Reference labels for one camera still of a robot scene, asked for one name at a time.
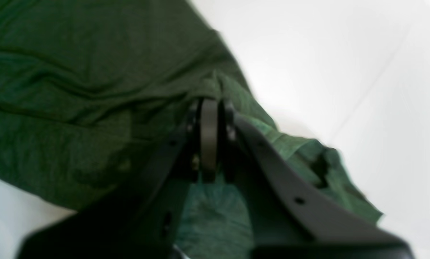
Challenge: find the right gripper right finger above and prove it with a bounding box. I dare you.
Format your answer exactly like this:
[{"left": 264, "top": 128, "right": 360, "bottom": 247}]
[{"left": 219, "top": 101, "right": 414, "bottom": 259}]

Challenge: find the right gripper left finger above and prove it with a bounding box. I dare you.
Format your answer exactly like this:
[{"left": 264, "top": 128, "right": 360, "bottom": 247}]
[{"left": 18, "top": 99, "right": 219, "bottom": 259}]

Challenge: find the dark green t-shirt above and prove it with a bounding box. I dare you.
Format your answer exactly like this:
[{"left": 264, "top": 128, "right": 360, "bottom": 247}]
[{"left": 0, "top": 0, "right": 384, "bottom": 259}]

